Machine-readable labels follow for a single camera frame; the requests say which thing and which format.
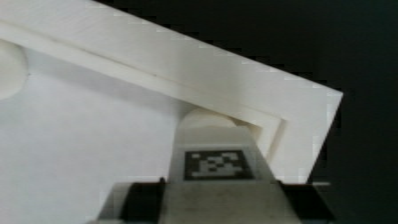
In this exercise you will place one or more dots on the white table leg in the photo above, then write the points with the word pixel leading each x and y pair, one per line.
pixel 222 190

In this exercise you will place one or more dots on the white square tabletop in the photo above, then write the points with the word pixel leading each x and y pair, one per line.
pixel 103 79

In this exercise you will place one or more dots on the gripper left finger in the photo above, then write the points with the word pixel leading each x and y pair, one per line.
pixel 134 203

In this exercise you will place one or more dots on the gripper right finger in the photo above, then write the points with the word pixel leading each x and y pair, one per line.
pixel 308 203

